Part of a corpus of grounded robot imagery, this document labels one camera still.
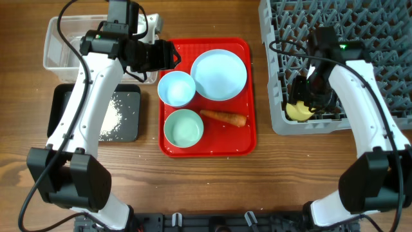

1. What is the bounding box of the yellow plastic cup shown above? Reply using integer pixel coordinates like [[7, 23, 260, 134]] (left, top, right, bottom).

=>
[[286, 101, 314, 122]]

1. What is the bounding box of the right black cable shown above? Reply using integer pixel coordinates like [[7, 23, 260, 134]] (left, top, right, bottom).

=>
[[268, 39, 405, 232]]

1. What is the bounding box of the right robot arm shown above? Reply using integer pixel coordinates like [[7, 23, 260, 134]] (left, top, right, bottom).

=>
[[286, 27, 411, 229]]

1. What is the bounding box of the mint green bowl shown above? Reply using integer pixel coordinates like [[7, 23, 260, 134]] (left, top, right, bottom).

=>
[[164, 109, 204, 148]]

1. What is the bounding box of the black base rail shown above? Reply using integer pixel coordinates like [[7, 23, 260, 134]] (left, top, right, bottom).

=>
[[73, 211, 360, 232]]

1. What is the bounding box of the light blue bowl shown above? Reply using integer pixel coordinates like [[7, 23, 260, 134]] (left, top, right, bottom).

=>
[[157, 71, 196, 108]]

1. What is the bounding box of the red serving tray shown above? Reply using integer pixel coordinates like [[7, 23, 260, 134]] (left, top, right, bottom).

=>
[[158, 37, 256, 158]]

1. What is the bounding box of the clear plastic waste bin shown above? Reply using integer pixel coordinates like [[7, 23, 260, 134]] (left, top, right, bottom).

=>
[[43, 14, 164, 83]]

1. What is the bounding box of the orange carrot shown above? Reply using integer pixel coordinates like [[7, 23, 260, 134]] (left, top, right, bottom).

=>
[[200, 110, 247, 127]]

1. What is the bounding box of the black rectangular tray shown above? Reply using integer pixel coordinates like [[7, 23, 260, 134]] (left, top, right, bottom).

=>
[[47, 84, 141, 142]]

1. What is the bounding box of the white rice pile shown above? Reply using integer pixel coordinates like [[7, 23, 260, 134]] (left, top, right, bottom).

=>
[[99, 93, 123, 141]]

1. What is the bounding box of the large light blue plate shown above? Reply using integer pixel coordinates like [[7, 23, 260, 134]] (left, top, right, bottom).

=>
[[190, 49, 247, 101]]

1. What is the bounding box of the grey dishwasher rack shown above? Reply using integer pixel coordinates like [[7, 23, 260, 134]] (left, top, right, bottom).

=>
[[258, 0, 411, 135]]

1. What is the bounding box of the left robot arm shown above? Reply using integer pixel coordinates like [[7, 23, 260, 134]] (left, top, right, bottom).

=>
[[26, 30, 181, 231]]

